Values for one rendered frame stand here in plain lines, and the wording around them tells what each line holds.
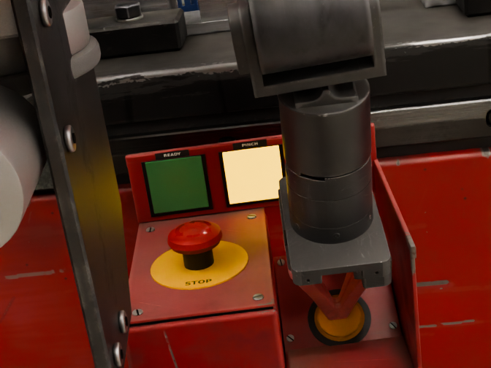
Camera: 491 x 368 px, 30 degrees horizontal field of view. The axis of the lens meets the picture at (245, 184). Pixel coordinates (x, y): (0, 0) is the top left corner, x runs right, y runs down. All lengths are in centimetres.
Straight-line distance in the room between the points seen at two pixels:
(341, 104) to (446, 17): 35
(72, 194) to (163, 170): 42
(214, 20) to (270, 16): 41
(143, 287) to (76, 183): 34
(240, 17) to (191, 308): 20
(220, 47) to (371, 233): 32
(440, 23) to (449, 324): 29
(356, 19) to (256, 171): 24
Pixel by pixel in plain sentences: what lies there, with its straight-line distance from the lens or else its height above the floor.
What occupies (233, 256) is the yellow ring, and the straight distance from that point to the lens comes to 67.
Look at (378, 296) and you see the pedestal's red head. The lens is 72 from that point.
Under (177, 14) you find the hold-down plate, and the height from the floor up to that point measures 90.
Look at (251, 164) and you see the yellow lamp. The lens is 73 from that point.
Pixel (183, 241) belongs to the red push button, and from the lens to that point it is 65.
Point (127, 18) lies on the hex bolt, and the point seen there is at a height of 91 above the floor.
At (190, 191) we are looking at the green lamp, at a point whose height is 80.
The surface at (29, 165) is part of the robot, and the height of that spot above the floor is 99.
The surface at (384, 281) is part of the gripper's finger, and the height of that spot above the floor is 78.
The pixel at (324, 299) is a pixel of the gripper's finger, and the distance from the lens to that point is 68.
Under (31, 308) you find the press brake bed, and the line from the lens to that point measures 95.
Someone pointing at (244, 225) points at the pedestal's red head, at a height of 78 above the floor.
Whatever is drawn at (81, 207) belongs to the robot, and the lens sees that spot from 33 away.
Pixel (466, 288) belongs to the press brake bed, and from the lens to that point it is 92.
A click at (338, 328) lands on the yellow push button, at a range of 70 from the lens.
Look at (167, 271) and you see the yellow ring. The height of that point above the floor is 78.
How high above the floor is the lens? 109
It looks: 23 degrees down
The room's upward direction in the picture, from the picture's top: 8 degrees counter-clockwise
